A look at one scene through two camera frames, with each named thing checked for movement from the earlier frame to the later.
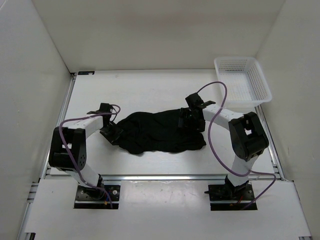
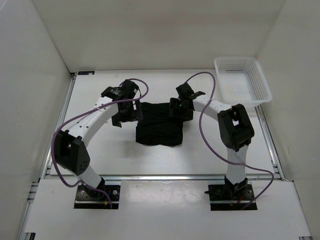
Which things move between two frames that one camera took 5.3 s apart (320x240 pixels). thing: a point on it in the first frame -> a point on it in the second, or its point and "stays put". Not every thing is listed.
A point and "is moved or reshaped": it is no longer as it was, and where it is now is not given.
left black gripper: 112,139 -> 135,115
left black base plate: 91,198 stays put
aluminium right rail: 271,145 stays put
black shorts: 159,131 is moved or reshaped
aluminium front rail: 165,177 stays put
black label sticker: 85,72 stays put
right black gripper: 185,113 -> 175,103
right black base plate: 223,197 stays put
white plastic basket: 246,85 stays put
